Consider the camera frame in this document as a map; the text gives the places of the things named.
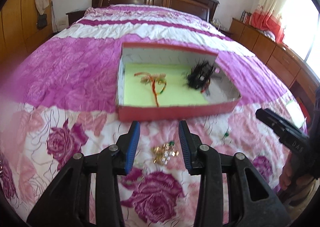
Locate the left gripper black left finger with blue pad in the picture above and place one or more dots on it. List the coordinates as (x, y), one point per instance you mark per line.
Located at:
(65, 202)

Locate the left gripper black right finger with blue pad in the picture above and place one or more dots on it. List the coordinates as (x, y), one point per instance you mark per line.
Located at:
(251, 200)

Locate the green bead earring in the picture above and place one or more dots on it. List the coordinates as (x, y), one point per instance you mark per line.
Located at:
(226, 137)

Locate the gold pearl earrings cluster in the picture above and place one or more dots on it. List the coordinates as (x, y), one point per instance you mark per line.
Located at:
(162, 154)

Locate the black feather hair clip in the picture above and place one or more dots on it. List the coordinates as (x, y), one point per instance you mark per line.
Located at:
(199, 76)

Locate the pink flower hair clip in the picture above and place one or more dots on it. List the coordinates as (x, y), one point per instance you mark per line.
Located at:
(153, 78)

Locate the person's right hand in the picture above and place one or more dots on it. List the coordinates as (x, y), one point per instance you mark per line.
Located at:
(286, 175)

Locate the wooden dresser cabinet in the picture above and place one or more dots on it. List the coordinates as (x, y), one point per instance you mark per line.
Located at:
(286, 65)

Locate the pink floral bedspread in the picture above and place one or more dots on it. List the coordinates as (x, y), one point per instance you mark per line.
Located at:
(62, 100)

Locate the red cardboard box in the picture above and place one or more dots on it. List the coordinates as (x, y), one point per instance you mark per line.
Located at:
(222, 94)

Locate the red and cream curtain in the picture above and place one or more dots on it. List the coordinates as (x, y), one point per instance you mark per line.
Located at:
(268, 16)

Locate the wooden wardrobe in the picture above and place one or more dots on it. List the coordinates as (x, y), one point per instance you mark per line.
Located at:
(19, 33)

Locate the black hanging bag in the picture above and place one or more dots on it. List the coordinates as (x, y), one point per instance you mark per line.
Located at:
(41, 21)

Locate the dark wooden nightstand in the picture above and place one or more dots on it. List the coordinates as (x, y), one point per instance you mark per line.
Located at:
(74, 16)

